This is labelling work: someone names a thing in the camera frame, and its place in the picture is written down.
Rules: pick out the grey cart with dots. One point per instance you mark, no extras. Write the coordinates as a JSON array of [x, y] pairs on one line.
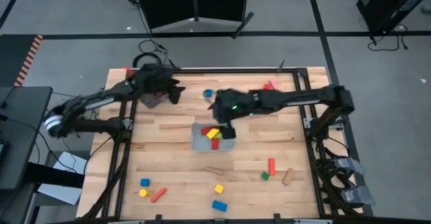
[[23, 133]]

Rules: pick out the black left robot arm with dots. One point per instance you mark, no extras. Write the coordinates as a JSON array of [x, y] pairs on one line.
[[111, 94]]

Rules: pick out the small red block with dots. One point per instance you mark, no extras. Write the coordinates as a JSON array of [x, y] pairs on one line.
[[266, 86]]

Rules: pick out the black folding partition screen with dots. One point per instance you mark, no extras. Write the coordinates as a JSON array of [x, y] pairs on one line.
[[168, 2]]

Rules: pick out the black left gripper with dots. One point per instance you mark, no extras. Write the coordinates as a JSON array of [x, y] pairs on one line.
[[155, 79]]

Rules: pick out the long red block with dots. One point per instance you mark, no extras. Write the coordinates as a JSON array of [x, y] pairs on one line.
[[271, 167], [158, 195]]

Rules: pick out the black aluminium table frame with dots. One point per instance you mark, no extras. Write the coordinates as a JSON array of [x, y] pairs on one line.
[[235, 70]]

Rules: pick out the small blue cube block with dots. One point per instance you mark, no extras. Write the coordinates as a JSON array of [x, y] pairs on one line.
[[208, 93], [144, 182]]

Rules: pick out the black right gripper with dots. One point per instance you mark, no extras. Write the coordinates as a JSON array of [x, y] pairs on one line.
[[232, 103]]

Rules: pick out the green cube block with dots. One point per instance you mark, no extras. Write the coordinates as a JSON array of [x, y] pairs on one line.
[[265, 175]]

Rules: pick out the yellow cube block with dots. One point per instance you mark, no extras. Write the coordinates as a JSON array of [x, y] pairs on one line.
[[219, 188]]

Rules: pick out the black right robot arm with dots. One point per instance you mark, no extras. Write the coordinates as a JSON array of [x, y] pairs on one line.
[[296, 99]]

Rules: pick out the grey fabric pouch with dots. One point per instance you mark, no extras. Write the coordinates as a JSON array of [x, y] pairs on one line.
[[352, 165], [362, 195]]

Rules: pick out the yellow cylinder block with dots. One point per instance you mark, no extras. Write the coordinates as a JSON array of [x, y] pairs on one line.
[[143, 192]]

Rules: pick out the white sheet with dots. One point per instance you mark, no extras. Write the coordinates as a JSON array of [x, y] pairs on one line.
[[64, 192]]

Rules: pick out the yellow rectangular block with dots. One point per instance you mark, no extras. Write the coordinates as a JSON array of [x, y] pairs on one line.
[[212, 133]]

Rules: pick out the red rectangular block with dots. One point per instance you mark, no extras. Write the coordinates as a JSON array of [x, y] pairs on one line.
[[215, 144]]

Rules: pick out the black computer tower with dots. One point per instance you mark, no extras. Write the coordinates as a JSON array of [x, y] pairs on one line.
[[387, 5]]

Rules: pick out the natural wooden stick block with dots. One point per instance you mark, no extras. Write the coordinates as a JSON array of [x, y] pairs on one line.
[[214, 171]]

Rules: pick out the lime green block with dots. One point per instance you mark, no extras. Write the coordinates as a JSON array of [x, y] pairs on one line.
[[219, 136]]

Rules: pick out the tan wooden block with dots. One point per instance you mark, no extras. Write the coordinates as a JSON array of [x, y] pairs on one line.
[[288, 177]]

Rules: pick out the large blue rectangular block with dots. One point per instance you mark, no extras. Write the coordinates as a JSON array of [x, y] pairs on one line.
[[219, 206]]

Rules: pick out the pale grey plastic bin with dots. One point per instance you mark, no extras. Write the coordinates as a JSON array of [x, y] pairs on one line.
[[202, 145]]

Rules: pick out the pink rectangular block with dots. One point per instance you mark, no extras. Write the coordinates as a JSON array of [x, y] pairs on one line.
[[273, 84]]

